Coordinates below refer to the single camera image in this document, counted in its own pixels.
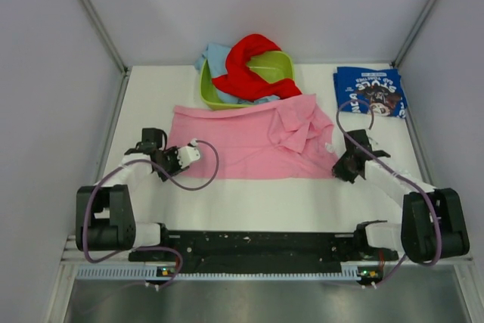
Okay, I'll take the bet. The folded blue printed t shirt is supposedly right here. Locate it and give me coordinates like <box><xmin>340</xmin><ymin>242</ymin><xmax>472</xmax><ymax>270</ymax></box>
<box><xmin>333</xmin><ymin>67</ymin><xmax>408</xmax><ymax>119</ymax></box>

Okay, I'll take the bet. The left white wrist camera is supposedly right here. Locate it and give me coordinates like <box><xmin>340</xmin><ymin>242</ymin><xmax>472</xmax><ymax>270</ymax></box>
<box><xmin>177</xmin><ymin>138</ymin><xmax>201</xmax><ymax>169</ymax></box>

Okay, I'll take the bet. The green plastic basin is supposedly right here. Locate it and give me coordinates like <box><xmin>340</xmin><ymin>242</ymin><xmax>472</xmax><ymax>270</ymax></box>
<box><xmin>198</xmin><ymin>51</ymin><xmax>295</xmax><ymax>110</ymax></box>

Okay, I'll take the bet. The right aluminium corner post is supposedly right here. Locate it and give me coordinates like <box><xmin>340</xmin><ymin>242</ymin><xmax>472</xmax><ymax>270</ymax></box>
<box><xmin>391</xmin><ymin>0</ymin><xmax>439</xmax><ymax>68</ymax></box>

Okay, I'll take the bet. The pink t shirt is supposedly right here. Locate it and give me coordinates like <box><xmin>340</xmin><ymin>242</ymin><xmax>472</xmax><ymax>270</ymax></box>
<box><xmin>168</xmin><ymin>95</ymin><xmax>337</xmax><ymax>180</ymax></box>

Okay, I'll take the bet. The aluminium frame rail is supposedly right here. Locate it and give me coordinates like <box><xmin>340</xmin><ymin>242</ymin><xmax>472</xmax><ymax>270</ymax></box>
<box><xmin>60</xmin><ymin>234</ymin><xmax>473</xmax><ymax>263</ymax></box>

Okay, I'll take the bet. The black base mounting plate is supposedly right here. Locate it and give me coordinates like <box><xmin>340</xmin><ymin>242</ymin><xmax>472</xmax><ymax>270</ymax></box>
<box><xmin>128</xmin><ymin>229</ymin><xmax>400</xmax><ymax>273</ymax></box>

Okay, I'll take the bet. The light blue t shirt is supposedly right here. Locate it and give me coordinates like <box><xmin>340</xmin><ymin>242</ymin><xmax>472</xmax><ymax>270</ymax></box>
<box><xmin>194</xmin><ymin>42</ymin><xmax>280</xmax><ymax>105</ymax></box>

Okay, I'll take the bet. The red t shirt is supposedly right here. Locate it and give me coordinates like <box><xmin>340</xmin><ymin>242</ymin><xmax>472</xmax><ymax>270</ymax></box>
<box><xmin>212</xmin><ymin>34</ymin><xmax>302</xmax><ymax>101</ymax></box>

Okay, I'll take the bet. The grey slotted cable duct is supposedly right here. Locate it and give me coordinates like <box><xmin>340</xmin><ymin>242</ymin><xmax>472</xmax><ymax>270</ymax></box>
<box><xmin>76</xmin><ymin>265</ymin><xmax>361</xmax><ymax>281</ymax></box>

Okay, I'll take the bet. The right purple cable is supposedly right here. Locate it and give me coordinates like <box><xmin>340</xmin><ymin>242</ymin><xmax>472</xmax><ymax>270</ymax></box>
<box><xmin>335</xmin><ymin>98</ymin><xmax>442</xmax><ymax>288</ymax></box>

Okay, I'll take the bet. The left aluminium corner post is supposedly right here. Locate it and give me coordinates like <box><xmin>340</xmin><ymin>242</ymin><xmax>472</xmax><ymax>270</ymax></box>
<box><xmin>56</xmin><ymin>0</ymin><xmax>130</xmax><ymax>74</ymax></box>

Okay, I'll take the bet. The aluminium corner post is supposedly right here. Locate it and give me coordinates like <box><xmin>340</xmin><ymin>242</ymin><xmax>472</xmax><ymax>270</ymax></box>
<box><xmin>391</xmin><ymin>0</ymin><xmax>439</xmax><ymax>68</ymax></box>
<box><xmin>56</xmin><ymin>0</ymin><xmax>130</xmax><ymax>74</ymax></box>

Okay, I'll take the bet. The white garment size label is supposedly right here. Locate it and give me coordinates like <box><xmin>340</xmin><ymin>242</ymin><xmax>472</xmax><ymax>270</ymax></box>
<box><xmin>325</xmin><ymin>143</ymin><xmax>337</xmax><ymax>154</ymax></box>

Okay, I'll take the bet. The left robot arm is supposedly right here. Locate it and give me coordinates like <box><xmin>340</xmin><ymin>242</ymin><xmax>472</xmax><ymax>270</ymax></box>
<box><xmin>76</xmin><ymin>128</ymin><xmax>182</xmax><ymax>260</ymax></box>

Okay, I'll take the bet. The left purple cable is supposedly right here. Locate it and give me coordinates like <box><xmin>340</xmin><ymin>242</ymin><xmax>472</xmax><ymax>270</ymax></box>
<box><xmin>82</xmin><ymin>138</ymin><xmax>221</xmax><ymax>289</ymax></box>

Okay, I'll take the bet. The purple cable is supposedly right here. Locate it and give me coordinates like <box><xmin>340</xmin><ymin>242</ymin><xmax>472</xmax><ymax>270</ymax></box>
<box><xmin>82</xmin><ymin>138</ymin><xmax>221</xmax><ymax>289</ymax></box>
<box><xmin>335</xmin><ymin>98</ymin><xmax>442</xmax><ymax>288</ymax></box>

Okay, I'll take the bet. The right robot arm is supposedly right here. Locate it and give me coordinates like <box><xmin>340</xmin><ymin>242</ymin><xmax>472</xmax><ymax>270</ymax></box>
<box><xmin>332</xmin><ymin>129</ymin><xmax>470</xmax><ymax>264</ymax></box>

